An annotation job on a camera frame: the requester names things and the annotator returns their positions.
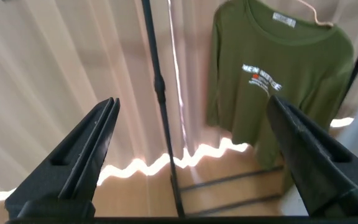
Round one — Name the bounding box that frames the green long-sleeved shirt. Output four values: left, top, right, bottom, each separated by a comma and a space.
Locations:
206, 0, 356, 194

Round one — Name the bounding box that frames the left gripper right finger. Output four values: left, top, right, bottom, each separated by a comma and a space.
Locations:
265, 95, 358, 217

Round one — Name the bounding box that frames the beige curtain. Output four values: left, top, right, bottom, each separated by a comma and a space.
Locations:
0, 0, 358, 200

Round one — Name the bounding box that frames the black clothes rack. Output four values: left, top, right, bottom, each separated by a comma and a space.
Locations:
140, 0, 358, 218

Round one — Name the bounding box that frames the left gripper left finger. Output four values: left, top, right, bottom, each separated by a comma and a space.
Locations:
4, 97, 121, 218

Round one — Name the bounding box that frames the pink clothes hanger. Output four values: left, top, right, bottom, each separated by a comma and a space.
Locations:
296, 0, 335, 27

